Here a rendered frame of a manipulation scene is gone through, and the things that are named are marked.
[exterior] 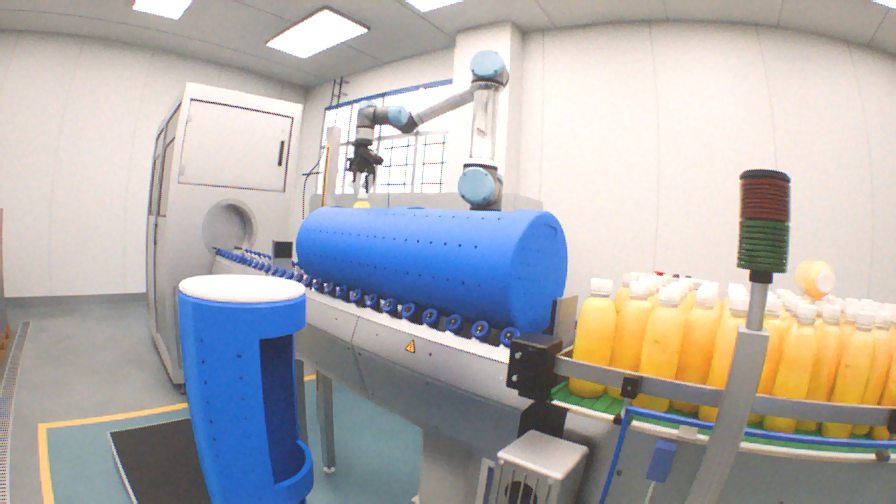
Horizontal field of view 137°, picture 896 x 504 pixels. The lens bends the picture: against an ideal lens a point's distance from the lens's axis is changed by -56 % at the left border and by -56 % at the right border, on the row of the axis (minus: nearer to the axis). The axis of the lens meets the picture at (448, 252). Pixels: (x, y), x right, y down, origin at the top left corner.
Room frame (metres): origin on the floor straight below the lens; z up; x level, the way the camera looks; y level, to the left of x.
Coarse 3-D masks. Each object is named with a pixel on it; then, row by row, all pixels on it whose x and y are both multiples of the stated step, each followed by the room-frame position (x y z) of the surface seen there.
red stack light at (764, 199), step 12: (744, 180) 0.31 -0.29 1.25; (756, 180) 0.29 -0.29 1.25; (768, 180) 0.28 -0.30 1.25; (744, 192) 0.31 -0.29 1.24; (756, 192) 0.29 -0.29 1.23; (768, 192) 0.28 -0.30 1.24; (780, 192) 0.27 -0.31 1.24; (744, 204) 0.31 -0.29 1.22; (756, 204) 0.29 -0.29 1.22; (768, 204) 0.28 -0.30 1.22; (780, 204) 0.27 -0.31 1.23; (744, 216) 0.31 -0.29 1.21; (756, 216) 0.29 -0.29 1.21; (768, 216) 0.28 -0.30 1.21; (780, 216) 0.27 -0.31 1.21
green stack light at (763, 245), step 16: (752, 224) 0.30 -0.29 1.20; (768, 224) 0.28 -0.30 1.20; (784, 224) 0.27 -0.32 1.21; (752, 240) 0.29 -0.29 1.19; (768, 240) 0.28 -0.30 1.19; (784, 240) 0.27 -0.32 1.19; (736, 256) 0.32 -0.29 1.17; (752, 256) 0.29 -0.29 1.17; (768, 256) 0.28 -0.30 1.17; (784, 256) 0.27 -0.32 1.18; (784, 272) 0.27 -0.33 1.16
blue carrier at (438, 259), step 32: (320, 224) 1.25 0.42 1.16; (352, 224) 1.14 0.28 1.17; (384, 224) 1.05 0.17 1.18; (416, 224) 0.98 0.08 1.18; (448, 224) 0.91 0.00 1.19; (480, 224) 0.86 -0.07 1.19; (512, 224) 0.81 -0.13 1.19; (544, 224) 0.86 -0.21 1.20; (320, 256) 1.21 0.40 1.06; (352, 256) 1.09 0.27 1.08; (384, 256) 1.00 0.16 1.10; (416, 256) 0.93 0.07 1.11; (448, 256) 0.87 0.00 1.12; (480, 256) 0.81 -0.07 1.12; (512, 256) 0.77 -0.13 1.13; (544, 256) 0.86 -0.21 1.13; (352, 288) 1.18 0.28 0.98; (384, 288) 1.04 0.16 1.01; (416, 288) 0.94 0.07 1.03; (448, 288) 0.87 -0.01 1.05; (480, 288) 0.81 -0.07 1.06; (512, 288) 0.77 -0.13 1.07; (544, 288) 0.87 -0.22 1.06; (480, 320) 0.87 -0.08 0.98; (512, 320) 0.79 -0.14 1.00; (544, 320) 0.89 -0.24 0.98
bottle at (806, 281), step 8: (800, 264) 0.59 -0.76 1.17; (808, 264) 0.52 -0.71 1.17; (816, 264) 0.48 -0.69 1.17; (824, 264) 0.46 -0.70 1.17; (800, 272) 0.55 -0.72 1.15; (808, 272) 0.50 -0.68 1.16; (816, 272) 0.47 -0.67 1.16; (832, 272) 0.45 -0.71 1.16; (800, 280) 0.55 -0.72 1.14; (808, 280) 0.49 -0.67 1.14; (816, 280) 0.46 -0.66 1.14; (800, 288) 0.57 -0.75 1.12; (808, 288) 0.49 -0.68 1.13; (816, 288) 0.46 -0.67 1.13; (816, 296) 0.47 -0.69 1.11; (824, 296) 0.46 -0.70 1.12
